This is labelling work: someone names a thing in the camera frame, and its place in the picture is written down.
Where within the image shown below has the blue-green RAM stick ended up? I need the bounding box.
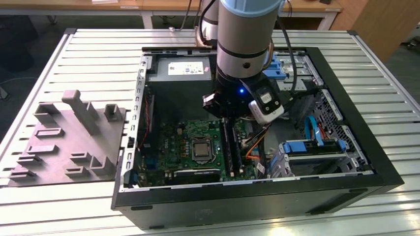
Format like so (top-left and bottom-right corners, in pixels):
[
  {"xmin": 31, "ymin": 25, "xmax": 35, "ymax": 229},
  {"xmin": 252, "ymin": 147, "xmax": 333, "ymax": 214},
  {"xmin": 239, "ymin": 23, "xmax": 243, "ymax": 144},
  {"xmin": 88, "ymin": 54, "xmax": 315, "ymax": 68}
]
[{"xmin": 221, "ymin": 121, "xmax": 237, "ymax": 176}]

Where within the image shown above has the installed RAM stick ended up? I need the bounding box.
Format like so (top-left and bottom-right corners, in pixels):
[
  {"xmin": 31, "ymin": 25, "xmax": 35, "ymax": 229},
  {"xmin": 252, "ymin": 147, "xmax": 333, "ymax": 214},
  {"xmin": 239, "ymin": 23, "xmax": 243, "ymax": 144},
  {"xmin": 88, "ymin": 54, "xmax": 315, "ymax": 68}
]
[{"xmin": 232, "ymin": 121, "xmax": 245, "ymax": 173}]

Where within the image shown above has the grey power supply unit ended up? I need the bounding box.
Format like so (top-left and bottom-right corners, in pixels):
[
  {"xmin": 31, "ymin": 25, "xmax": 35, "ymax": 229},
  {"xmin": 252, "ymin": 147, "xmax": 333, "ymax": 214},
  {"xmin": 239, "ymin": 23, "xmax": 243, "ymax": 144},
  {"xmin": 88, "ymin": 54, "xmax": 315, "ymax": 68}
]
[{"xmin": 145, "ymin": 57, "xmax": 217, "ymax": 121}]

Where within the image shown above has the black CPU socket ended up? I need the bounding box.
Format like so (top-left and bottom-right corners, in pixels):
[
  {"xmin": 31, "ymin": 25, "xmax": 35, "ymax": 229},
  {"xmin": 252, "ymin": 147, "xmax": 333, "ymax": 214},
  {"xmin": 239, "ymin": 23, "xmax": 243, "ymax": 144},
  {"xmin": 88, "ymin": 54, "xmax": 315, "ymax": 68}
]
[{"xmin": 189, "ymin": 136, "xmax": 216, "ymax": 165}]

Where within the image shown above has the blue drive bay latch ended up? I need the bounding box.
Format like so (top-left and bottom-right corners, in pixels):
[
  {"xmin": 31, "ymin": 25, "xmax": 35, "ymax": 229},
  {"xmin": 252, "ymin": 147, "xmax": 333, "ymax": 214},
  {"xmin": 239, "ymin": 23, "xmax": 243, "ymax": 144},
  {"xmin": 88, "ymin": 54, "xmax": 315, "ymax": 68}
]
[{"xmin": 261, "ymin": 54, "xmax": 287, "ymax": 80}]

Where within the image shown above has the silver CPU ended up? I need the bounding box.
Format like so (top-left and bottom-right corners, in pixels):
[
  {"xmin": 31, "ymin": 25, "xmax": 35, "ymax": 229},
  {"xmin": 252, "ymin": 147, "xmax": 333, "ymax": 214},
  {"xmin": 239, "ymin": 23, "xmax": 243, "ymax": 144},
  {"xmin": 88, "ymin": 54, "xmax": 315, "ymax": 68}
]
[{"xmin": 192, "ymin": 142, "xmax": 213, "ymax": 158}]

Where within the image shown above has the green motherboard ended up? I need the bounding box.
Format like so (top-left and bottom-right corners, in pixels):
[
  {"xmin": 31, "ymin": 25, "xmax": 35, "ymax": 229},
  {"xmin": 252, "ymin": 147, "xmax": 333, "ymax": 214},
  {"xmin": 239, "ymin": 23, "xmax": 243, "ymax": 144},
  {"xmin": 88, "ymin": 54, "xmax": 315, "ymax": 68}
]
[{"xmin": 136, "ymin": 118, "xmax": 260, "ymax": 188}]

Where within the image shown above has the hard disk in blue carrier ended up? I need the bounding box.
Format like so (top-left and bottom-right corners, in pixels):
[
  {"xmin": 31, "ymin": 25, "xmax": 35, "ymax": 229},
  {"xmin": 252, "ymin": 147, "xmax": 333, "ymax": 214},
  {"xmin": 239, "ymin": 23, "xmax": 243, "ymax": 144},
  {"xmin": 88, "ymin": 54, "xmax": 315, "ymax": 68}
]
[{"xmin": 281, "ymin": 138, "xmax": 347, "ymax": 156}]

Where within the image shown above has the silver drive cage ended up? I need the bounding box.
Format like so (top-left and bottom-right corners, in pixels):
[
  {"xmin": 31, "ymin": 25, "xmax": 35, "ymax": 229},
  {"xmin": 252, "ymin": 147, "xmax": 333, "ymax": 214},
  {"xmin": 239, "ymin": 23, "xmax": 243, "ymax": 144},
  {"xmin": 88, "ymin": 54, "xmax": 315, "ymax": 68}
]
[{"xmin": 261, "ymin": 51, "xmax": 325, "ymax": 107}]

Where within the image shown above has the black graphics card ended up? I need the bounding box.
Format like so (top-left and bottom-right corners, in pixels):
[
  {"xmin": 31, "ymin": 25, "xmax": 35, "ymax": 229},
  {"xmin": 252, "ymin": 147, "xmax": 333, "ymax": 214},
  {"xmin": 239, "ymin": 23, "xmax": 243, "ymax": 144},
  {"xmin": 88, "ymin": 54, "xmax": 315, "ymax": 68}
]
[{"xmin": 172, "ymin": 167, "xmax": 221, "ymax": 184}]

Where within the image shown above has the silver disk bay cage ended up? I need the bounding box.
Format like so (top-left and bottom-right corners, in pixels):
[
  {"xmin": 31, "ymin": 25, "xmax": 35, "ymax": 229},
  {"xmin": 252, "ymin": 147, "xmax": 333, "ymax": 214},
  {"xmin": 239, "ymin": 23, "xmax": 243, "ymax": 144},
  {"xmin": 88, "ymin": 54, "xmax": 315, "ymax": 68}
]
[{"xmin": 267, "ymin": 142, "xmax": 363, "ymax": 178}]

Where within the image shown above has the black open PC case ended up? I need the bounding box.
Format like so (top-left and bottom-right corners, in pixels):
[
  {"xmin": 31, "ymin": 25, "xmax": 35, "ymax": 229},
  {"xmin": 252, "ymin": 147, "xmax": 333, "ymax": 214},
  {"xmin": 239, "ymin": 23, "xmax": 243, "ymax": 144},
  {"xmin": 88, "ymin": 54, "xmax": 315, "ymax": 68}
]
[{"xmin": 111, "ymin": 46, "xmax": 405, "ymax": 231}]

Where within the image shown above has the grey parts rack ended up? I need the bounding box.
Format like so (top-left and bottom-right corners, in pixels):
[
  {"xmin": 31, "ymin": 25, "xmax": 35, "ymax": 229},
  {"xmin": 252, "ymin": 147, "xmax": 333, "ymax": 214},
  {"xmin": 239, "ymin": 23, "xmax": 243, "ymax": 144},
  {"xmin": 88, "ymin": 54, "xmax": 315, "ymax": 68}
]
[{"xmin": 8, "ymin": 89, "xmax": 131, "ymax": 188}]

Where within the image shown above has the wooden cabinet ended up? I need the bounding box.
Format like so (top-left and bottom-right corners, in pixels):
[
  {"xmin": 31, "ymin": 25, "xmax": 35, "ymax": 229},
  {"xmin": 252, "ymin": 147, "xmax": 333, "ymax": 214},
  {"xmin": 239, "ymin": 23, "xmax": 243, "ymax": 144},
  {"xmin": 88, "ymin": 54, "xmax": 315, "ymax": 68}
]
[{"xmin": 331, "ymin": 0, "xmax": 420, "ymax": 64}]

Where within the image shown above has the black chair base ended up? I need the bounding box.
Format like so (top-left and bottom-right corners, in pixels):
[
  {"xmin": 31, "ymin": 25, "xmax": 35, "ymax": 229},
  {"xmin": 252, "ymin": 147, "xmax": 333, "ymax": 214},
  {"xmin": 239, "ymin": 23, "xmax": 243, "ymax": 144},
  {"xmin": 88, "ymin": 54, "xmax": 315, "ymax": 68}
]
[{"xmin": 400, "ymin": 35, "xmax": 420, "ymax": 50}]

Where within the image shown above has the wooden desk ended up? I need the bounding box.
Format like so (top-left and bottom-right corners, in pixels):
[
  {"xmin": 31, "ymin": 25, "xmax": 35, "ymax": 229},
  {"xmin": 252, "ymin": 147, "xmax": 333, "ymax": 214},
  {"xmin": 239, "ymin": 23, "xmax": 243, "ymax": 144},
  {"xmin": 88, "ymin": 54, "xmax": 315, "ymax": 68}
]
[{"xmin": 0, "ymin": 0, "xmax": 344, "ymax": 30}]

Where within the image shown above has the black office chair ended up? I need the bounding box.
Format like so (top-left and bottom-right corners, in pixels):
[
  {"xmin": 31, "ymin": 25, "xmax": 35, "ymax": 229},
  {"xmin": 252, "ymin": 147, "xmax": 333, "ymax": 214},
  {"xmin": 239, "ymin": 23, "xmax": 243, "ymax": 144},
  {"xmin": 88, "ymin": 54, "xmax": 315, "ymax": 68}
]
[{"xmin": 0, "ymin": 14, "xmax": 39, "ymax": 74}]

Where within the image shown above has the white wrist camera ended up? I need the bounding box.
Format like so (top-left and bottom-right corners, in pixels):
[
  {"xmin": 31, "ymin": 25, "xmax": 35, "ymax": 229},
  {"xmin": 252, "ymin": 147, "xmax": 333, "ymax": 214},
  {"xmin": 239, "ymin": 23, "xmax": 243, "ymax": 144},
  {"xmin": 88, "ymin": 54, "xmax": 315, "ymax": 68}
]
[{"xmin": 239, "ymin": 78, "xmax": 287, "ymax": 124}]

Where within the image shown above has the orange wire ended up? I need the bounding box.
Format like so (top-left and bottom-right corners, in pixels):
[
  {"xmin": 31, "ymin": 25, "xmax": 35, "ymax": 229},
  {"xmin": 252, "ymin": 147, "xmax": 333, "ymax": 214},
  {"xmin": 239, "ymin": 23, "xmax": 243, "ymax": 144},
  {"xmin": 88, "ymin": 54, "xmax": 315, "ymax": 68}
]
[{"xmin": 245, "ymin": 147, "xmax": 264, "ymax": 161}]

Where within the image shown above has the thin red wire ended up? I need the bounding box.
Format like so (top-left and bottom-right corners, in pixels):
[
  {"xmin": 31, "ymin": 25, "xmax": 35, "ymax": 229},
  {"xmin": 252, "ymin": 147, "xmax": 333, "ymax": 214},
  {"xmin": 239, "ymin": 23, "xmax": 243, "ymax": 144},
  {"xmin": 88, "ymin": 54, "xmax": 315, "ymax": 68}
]
[{"xmin": 143, "ymin": 96, "xmax": 155, "ymax": 148}]

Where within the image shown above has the black camera cable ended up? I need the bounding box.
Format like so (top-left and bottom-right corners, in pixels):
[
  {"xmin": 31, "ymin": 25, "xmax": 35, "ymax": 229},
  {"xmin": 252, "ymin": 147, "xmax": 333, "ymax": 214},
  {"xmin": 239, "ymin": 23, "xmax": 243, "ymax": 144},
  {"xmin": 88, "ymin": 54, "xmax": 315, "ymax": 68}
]
[{"xmin": 275, "ymin": 17, "xmax": 300, "ymax": 99}]

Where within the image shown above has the black wire bundle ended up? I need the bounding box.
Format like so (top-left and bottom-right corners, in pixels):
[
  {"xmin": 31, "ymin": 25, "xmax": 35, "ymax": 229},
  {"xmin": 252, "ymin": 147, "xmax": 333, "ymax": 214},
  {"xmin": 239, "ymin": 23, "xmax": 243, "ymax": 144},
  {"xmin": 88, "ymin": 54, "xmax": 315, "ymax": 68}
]
[{"xmin": 243, "ymin": 89, "xmax": 321, "ymax": 148}]

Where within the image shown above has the blue flat data wire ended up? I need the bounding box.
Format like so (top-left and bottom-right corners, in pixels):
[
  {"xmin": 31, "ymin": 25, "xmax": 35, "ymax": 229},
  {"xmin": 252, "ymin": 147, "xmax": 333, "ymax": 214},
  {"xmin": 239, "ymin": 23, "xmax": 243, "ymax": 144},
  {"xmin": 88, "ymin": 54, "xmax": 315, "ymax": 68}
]
[{"xmin": 304, "ymin": 115, "xmax": 325, "ymax": 148}]

